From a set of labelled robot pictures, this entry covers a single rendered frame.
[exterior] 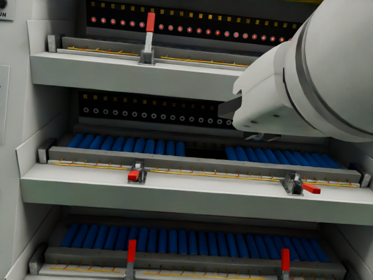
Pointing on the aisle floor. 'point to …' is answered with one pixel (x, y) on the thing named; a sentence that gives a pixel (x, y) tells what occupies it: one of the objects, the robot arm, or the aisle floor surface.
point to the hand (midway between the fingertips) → (261, 124)
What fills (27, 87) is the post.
